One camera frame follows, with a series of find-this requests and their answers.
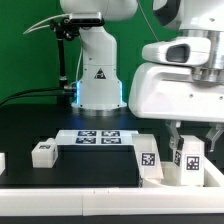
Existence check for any black camera stand pole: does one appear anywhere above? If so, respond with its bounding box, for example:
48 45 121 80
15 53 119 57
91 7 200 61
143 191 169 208
50 19 80 106

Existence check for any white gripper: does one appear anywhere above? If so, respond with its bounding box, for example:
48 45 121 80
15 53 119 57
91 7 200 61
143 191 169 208
129 63 224 152

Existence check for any black camera on stand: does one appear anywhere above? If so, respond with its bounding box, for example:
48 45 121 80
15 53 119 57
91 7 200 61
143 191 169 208
69 12 104 27

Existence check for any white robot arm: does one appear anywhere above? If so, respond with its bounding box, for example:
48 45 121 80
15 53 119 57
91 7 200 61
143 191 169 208
60 0 224 149

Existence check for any white marker tag plate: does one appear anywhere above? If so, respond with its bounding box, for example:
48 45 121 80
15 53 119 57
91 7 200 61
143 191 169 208
55 130 137 146

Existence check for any black cable bundle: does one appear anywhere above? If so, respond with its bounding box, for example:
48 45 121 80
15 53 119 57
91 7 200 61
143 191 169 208
0 84 77 108

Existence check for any white obstacle fence frame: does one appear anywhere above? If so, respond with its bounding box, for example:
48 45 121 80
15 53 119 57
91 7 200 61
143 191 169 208
0 160 224 216

